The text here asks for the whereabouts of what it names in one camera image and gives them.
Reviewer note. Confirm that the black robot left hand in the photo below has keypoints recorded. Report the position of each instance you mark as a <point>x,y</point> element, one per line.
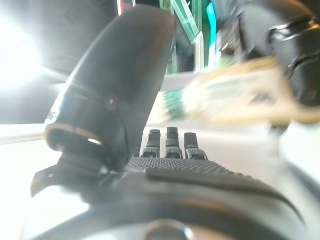
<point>120,62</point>

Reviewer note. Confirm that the cream and green box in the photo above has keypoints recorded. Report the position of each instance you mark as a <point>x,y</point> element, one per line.
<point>237,95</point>

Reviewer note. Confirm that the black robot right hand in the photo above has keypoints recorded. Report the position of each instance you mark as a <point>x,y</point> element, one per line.
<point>300,50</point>

